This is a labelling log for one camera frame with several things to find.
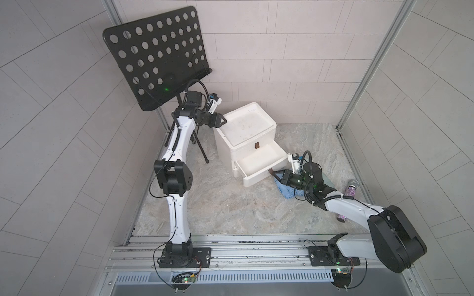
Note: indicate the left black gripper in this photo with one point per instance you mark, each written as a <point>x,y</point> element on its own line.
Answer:
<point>213,120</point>

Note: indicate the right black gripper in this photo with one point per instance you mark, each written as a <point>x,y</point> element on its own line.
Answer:
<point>287,177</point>

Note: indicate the blue umbrella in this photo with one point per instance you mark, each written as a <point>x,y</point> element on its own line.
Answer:
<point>286,191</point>

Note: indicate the white three-drawer cabinet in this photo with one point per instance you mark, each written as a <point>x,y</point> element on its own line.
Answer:
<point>246,144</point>

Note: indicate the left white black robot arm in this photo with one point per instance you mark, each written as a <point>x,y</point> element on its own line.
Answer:
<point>173,175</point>

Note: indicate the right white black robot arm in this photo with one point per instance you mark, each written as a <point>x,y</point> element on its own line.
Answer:
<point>392,238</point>

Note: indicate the green folded umbrella right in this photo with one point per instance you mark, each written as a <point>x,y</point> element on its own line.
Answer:
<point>327,181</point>

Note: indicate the black perforated music stand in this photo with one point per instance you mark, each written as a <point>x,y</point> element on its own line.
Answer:
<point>161,57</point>

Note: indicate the right circuit board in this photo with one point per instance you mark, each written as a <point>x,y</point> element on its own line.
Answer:
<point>342,278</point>

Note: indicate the circuit board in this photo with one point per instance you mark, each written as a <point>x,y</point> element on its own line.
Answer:
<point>182,281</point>
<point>342,278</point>

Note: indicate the left circuit board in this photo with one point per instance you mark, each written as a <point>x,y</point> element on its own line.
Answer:
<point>182,281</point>

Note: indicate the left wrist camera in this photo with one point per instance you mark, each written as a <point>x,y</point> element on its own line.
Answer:
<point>213,101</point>

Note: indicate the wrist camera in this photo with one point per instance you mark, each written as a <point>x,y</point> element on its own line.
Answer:
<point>213,101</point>
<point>295,163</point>

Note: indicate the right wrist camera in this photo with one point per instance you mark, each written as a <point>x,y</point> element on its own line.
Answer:
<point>295,163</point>

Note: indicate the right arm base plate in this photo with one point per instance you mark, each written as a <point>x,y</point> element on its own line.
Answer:
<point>322,256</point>

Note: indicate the aluminium mounting rail frame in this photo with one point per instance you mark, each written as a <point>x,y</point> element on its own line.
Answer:
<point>232,258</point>

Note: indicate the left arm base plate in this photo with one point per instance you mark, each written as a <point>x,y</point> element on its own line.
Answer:
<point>195,258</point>

